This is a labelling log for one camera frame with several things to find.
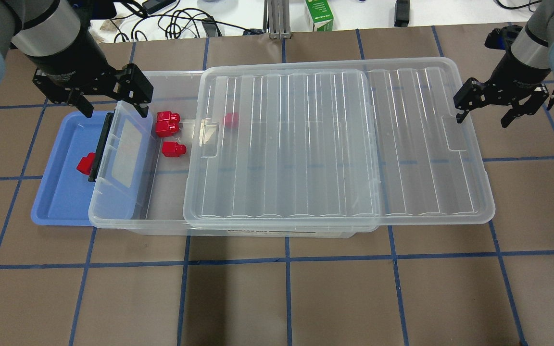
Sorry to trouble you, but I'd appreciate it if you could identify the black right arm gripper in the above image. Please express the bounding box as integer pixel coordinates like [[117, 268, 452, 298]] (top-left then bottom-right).
[[453, 77, 550, 128]]

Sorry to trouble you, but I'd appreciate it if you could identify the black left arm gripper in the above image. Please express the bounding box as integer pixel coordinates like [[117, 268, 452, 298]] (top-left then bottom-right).
[[33, 63, 154, 118]]

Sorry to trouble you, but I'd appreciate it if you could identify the red block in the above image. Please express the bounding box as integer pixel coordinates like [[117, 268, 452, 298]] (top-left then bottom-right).
[[155, 120, 180, 138], [76, 152, 95, 176], [223, 112, 239, 130], [161, 141, 187, 158], [156, 111, 181, 123]]

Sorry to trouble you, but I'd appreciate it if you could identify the clear plastic box lid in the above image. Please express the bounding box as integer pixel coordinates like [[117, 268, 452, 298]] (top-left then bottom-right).
[[182, 57, 495, 237]]

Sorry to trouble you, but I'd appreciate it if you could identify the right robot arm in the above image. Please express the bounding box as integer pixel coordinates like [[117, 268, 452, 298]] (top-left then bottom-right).
[[453, 0, 554, 127]]

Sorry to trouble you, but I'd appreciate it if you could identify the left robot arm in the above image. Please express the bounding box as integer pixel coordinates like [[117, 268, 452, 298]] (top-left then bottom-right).
[[0, 0, 154, 118]]

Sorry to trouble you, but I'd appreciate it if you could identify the clear plastic storage box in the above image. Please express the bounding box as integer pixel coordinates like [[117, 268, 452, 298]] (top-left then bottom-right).
[[88, 68, 381, 238]]

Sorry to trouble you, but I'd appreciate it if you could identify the red block top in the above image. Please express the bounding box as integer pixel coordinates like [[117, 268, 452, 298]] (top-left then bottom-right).
[[156, 111, 181, 123]]

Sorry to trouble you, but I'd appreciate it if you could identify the blue plastic tray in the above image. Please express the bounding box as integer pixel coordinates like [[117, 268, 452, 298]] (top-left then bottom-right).
[[31, 111, 108, 226]]

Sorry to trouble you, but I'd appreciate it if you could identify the red block under lid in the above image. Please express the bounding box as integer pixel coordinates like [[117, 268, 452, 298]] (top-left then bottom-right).
[[223, 112, 239, 130]]

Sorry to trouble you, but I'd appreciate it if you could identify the black power adapter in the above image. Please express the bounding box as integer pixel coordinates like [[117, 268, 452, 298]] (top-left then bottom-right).
[[394, 0, 411, 27]]

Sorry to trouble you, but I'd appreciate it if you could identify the green white carton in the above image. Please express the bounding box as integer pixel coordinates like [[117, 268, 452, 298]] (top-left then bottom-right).
[[304, 0, 335, 32]]

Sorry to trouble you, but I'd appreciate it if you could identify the black box latch handle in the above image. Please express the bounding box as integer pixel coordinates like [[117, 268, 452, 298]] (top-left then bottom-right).
[[88, 112, 114, 183]]

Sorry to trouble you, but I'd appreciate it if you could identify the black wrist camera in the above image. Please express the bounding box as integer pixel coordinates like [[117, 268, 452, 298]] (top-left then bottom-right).
[[484, 25, 523, 50]]

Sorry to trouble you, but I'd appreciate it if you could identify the black cable bundle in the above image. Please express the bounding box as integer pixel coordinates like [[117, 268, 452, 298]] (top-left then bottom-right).
[[113, 0, 258, 43]]

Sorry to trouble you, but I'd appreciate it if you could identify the aluminium frame post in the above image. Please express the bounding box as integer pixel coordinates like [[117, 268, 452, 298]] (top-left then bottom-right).
[[264, 0, 291, 40]]

